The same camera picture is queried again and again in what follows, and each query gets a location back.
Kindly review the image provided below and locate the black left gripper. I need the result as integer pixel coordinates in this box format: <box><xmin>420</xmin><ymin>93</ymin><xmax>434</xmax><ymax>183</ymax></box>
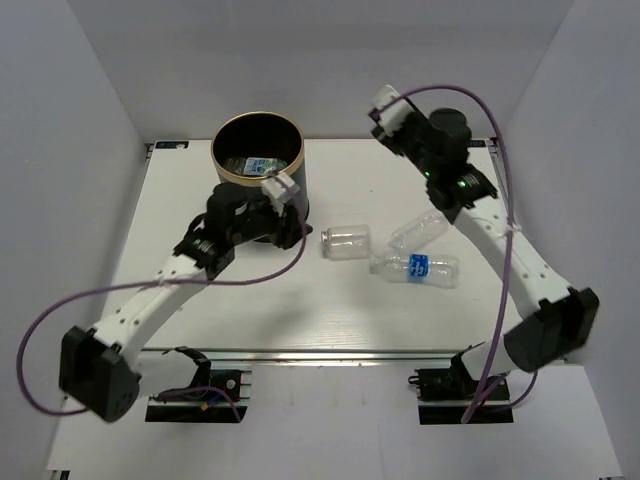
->
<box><xmin>229</xmin><ymin>198</ymin><xmax>314</xmax><ymax>251</ymax></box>

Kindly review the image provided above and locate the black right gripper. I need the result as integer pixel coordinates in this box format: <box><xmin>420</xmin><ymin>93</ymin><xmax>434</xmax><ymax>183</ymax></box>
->
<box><xmin>369</xmin><ymin>107</ymin><xmax>438</xmax><ymax>181</ymax></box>

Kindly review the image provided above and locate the clear bottle green white label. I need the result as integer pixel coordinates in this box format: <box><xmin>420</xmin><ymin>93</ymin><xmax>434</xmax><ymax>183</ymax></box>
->
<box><xmin>225</xmin><ymin>157</ymin><xmax>287</xmax><ymax>177</ymax></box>

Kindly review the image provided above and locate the clear jar with silver lid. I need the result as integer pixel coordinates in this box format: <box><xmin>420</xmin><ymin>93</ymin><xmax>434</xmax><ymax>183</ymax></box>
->
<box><xmin>320</xmin><ymin>224</ymin><xmax>371</xmax><ymax>261</ymax></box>

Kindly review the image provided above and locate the clear bottle blue label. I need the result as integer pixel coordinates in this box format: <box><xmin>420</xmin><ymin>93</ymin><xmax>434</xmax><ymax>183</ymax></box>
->
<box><xmin>369</xmin><ymin>250</ymin><xmax>460</xmax><ymax>289</ymax></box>

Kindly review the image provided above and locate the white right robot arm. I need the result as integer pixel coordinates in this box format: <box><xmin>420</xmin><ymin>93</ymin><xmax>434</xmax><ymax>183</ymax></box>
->
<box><xmin>370</xmin><ymin>86</ymin><xmax>599</xmax><ymax>399</ymax></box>

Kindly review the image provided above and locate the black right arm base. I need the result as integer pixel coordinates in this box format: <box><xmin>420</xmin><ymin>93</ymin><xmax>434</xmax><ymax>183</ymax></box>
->
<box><xmin>407</xmin><ymin>354</ymin><xmax>514</xmax><ymax>426</ymax></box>

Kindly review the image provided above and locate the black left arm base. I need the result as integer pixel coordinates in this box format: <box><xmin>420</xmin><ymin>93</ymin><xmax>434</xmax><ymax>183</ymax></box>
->
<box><xmin>145</xmin><ymin>364</ymin><xmax>252</xmax><ymax>425</ymax></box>

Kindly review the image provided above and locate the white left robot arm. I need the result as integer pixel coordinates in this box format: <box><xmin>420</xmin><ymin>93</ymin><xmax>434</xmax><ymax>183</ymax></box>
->
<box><xmin>59</xmin><ymin>173</ymin><xmax>311</xmax><ymax>423</ymax></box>

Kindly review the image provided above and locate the crumpled clear bottle white cap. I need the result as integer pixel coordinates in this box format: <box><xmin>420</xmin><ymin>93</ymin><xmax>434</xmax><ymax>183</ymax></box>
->
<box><xmin>388</xmin><ymin>210</ymin><xmax>449</xmax><ymax>253</ymax></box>

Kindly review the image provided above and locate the blue sticker left corner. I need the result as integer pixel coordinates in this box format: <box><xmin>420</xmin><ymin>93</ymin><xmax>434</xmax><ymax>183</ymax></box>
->
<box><xmin>154</xmin><ymin>141</ymin><xmax>189</xmax><ymax>150</ymax></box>

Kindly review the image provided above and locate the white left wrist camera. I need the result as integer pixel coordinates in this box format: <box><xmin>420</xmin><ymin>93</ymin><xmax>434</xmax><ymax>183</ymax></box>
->
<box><xmin>260</xmin><ymin>172</ymin><xmax>300</xmax><ymax>216</ymax></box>

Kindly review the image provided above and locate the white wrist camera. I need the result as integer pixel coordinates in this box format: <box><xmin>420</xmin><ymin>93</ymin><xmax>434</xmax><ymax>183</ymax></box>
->
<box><xmin>369</xmin><ymin>85</ymin><xmax>414</xmax><ymax>140</ymax></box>
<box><xmin>260</xmin><ymin>172</ymin><xmax>300</xmax><ymax>216</ymax></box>

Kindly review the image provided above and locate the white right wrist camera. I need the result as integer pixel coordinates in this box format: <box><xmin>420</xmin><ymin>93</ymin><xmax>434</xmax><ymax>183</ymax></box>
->
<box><xmin>369</xmin><ymin>85</ymin><xmax>414</xmax><ymax>140</ymax></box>

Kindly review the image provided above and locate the aluminium rail front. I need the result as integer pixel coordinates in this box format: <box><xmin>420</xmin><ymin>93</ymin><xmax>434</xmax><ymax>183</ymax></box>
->
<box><xmin>139</xmin><ymin>347</ymin><xmax>501</xmax><ymax>369</ymax></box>

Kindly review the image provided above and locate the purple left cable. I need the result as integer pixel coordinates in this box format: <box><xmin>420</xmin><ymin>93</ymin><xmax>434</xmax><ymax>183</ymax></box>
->
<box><xmin>17</xmin><ymin>174</ymin><xmax>310</xmax><ymax>421</ymax></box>

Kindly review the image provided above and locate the purple cable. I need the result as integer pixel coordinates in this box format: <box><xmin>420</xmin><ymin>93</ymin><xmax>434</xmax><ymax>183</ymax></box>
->
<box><xmin>372</xmin><ymin>84</ymin><xmax>539</xmax><ymax>425</ymax></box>
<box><xmin>17</xmin><ymin>174</ymin><xmax>310</xmax><ymax>421</ymax></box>

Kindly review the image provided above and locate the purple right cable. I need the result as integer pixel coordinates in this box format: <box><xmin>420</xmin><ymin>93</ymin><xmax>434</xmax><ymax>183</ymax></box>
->
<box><xmin>372</xmin><ymin>84</ymin><xmax>539</xmax><ymax>425</ymax></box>

